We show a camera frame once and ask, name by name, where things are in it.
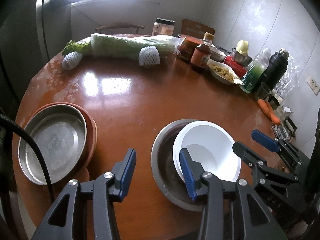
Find white bowl red pattern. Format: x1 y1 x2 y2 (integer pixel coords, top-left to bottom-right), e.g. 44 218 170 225
172 121 241 182

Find steel mixing bowl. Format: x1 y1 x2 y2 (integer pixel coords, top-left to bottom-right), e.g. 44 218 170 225
151 119 203 212

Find red-brown plastic plate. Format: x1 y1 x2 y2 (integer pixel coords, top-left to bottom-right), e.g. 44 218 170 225
31 102 98 183

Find round metal pan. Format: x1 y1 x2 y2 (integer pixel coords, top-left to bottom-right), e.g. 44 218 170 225
25 104 87 184

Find orange carrot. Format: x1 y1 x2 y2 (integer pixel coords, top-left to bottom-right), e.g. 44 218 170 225
257 99 271 118
265 101 281 126

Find small dark glass cup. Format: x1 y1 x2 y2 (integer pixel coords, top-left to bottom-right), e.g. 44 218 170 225
255 82 271 100

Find green liquid plastic bottle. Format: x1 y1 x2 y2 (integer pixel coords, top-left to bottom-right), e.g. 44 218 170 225
240 48 271 94

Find black thermos flask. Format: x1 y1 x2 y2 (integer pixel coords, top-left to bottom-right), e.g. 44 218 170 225
253 48 289 93

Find red box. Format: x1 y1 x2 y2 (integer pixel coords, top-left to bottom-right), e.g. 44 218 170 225
223 55 247 78

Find white dish with food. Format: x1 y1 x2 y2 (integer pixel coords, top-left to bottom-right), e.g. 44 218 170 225
207 59 243 85

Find small steel bowl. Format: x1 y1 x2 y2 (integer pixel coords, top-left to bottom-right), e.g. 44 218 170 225
231 48 252 67

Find yellow cup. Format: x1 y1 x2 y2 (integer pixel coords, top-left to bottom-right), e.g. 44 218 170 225
236 40 249 56

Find brown sauce bottle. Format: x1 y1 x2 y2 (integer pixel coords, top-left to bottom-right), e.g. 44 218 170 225
190 32 214 73

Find red chili sauce jar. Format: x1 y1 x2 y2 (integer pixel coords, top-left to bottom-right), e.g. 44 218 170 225
176 35 201 63

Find left foam-netted fruit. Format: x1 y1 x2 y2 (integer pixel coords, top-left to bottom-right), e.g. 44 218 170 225
62 51 82 70

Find foam-netted fruit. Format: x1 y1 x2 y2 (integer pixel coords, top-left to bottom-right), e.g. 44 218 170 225
138 46 160 67
62 51 82 70

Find right foam-netted fruit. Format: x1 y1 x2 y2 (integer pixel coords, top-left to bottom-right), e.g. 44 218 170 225
138 46 160 67

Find green leafy lettuce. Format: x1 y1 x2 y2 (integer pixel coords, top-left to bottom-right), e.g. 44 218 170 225
62 37 93 56

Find wrapped napa cabbage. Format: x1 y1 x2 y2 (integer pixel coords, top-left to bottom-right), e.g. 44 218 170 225
90 34 184 60

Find curved wooden armchair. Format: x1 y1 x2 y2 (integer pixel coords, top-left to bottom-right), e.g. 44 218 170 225
94 22 145 34

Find clear jar black lid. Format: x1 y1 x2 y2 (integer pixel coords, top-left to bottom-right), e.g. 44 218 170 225
152 18 175 36

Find dark refrigerator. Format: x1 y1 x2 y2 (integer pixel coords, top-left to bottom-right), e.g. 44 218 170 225
1 0 72 89

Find wall power socket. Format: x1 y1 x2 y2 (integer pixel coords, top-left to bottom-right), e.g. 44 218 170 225
307 76 320 95

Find black cable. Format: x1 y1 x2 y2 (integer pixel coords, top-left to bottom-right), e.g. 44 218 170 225
0 113 56 203

